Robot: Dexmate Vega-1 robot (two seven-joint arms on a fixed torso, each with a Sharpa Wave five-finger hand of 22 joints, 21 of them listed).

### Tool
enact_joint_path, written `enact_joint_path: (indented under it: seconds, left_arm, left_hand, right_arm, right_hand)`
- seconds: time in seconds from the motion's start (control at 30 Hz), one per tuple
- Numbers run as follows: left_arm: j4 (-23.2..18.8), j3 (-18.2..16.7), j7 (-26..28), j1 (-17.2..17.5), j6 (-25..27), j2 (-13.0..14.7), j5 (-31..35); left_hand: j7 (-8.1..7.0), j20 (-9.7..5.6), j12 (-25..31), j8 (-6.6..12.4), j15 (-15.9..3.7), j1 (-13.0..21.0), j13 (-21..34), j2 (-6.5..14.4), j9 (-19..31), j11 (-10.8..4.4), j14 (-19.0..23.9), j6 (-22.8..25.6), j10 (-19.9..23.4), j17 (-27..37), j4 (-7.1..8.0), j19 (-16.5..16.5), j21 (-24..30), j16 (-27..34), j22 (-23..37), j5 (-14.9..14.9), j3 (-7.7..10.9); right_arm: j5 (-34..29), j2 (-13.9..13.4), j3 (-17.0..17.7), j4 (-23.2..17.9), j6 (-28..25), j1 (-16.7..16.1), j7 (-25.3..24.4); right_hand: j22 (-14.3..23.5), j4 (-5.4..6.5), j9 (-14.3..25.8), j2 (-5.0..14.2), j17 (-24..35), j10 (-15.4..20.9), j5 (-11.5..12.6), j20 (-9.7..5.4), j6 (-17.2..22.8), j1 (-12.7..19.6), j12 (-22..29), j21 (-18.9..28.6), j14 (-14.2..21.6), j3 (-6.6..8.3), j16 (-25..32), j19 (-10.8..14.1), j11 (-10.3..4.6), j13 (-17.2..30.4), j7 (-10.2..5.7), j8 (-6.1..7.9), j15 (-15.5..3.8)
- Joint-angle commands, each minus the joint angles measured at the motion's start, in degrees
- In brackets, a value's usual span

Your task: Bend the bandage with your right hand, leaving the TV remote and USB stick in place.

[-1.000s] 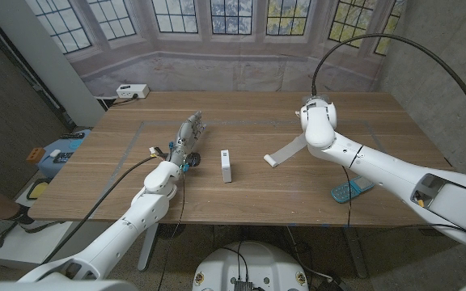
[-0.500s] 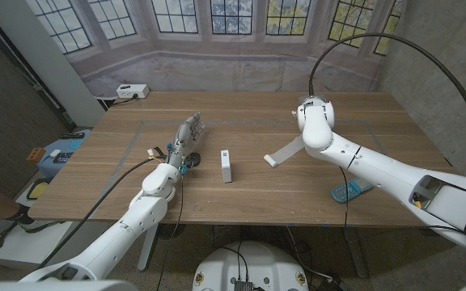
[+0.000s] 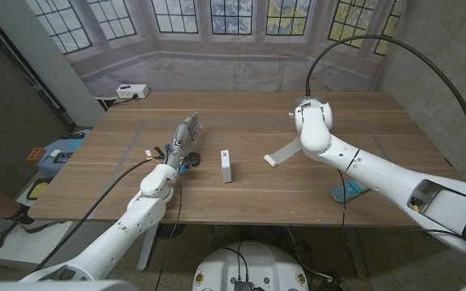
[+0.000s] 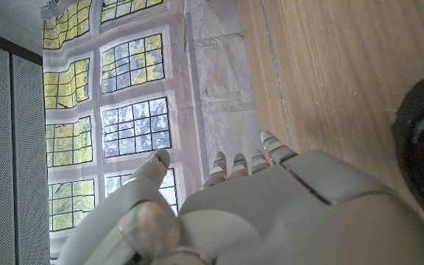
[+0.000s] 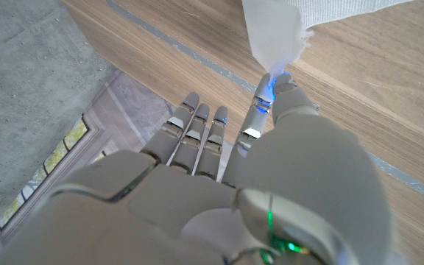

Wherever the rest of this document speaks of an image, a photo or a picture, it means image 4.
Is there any printed window backdrop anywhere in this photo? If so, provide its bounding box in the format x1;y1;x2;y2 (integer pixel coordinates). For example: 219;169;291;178
40;0;268;258

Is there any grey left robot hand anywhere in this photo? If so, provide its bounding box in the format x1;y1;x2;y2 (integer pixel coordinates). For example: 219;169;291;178
55;130;424;265

